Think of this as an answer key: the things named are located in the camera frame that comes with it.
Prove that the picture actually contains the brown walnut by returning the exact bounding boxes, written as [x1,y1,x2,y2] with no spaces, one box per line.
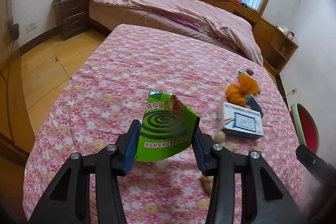
[247,69,254,76]

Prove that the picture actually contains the red bin green rim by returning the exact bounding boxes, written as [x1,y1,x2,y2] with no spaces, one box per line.
[290,103,319,154]

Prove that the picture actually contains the blue curved plastic hook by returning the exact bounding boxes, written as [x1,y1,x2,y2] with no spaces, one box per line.
[245,95,264,118]

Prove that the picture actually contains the small peanut behind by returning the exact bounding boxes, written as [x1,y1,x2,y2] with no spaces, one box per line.
[214,131,226,144]

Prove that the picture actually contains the pink quilt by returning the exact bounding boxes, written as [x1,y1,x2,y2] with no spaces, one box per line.
[89,0,263,65]

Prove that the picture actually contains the wooden bed with headboard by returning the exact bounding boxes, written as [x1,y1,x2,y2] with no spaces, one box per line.
[89,0,263,65]

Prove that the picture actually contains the green mosquito coil packet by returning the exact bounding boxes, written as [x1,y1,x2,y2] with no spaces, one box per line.
[135,90,200,162]

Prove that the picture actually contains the wooden wardrobe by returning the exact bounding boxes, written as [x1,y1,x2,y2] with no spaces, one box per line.
[1,0,35,166]

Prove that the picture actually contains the peanut near front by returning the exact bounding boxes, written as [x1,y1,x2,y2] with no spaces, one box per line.
[200,176,214,196]

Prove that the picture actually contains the peanut middle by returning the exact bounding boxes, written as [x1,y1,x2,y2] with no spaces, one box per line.
[225,143,239,153]

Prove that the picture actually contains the long wooden cabinet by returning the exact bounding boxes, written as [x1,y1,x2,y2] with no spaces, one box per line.
[172,0,299,77]

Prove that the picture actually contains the dark wooden nightstand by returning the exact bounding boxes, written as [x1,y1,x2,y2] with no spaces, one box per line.
[53,0,91,40]

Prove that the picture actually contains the pink floral tablecloth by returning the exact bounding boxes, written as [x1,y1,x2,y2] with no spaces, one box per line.
[23,24,305,223]

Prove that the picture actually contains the black device on cable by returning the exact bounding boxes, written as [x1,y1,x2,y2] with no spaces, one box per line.
[10,22,20,41]

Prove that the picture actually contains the orange plastic bag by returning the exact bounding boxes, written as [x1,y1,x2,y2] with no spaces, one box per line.
[226,74,261,107]

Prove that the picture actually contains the white blue medicine box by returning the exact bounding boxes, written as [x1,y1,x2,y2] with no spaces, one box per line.
[217,102,264,140]

